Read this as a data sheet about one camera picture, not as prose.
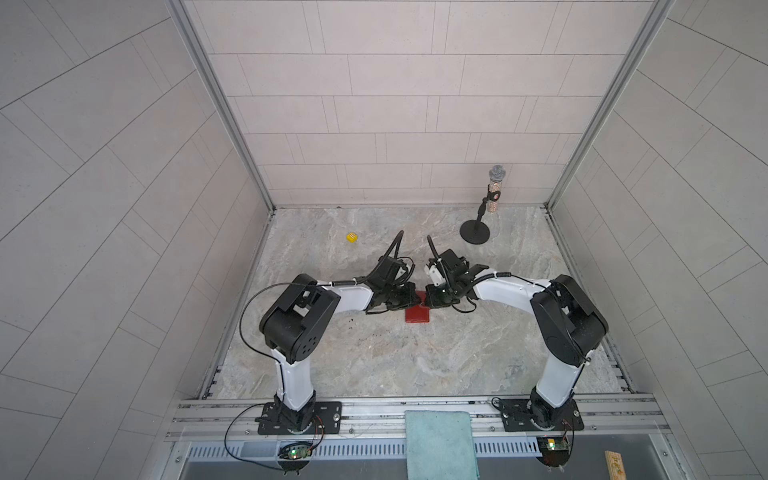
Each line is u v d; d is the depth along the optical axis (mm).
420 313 889
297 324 480
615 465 644
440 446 669
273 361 509
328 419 708
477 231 1082
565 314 524
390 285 814
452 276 720
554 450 680
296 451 643
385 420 713
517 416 708
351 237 1059
